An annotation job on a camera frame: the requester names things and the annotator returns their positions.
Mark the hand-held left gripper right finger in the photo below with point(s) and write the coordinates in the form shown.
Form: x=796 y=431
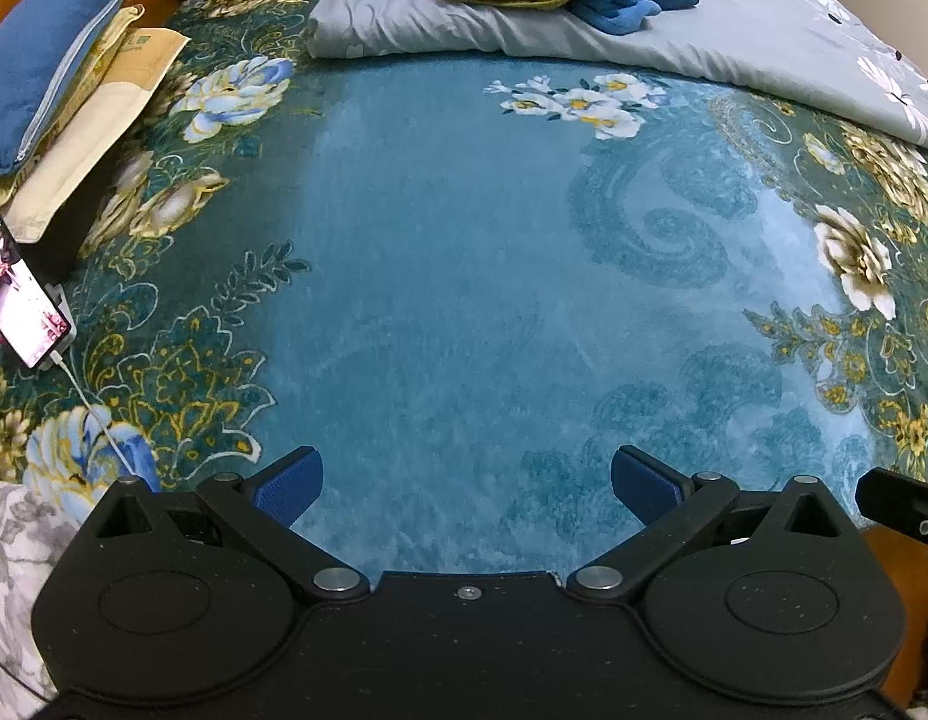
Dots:
x=644 y=484

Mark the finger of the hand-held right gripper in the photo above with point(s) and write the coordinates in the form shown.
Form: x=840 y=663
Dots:
x=903 y=502

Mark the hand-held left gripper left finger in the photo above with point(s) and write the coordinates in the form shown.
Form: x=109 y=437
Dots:
x=291 y=484

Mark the white phone stand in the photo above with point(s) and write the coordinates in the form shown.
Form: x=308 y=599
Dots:
x=61 y=311

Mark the grey white floral cloth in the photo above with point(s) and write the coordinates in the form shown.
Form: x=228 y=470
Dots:
x=14 y=577

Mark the smartphone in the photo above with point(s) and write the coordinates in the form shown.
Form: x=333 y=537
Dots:
x=17 y=292

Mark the cream pillow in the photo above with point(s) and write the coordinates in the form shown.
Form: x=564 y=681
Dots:
x=96 y=142

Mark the grey floral duvet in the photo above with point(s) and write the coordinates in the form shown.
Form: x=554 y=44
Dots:
x=696 y=37

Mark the yellow floral pillow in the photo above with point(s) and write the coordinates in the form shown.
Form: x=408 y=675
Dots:
x=107 y=45

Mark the blue pillow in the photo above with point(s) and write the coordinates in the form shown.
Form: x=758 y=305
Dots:
x=36 y=75

